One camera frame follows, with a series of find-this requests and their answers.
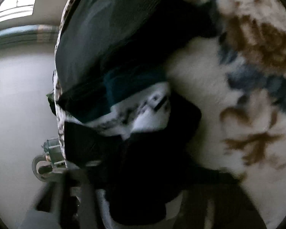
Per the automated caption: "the striped navy grey sweater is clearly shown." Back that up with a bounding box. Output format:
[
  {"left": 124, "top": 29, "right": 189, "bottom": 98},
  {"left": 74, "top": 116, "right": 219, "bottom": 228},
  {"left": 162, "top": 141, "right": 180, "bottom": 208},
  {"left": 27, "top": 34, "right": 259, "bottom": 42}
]
[{"left": 58, "top": 71, "right": 201, "bottom": 228}]

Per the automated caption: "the floral bed blanket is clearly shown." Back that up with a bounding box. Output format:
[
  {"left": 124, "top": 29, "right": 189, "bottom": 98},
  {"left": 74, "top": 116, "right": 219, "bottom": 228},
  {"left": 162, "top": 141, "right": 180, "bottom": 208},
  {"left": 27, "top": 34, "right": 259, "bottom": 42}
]
[{"left": 52, "top": 0, "right": 286, "bottom": 229}]

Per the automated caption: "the folded black garment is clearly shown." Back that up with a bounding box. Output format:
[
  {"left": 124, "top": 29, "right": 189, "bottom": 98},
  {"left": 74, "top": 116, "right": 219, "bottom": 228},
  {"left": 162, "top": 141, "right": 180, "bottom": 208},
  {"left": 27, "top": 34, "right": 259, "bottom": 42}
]
[{"left": 55, "top": 0, "right": 218, "bottom": 123}]

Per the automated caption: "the left grey-green curtain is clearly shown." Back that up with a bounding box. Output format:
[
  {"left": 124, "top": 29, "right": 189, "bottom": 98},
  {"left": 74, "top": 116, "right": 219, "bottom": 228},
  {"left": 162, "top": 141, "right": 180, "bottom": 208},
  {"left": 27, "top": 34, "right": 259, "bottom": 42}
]
[{"left": 0, "top": 24, "right": 59, "bottom": 50}]

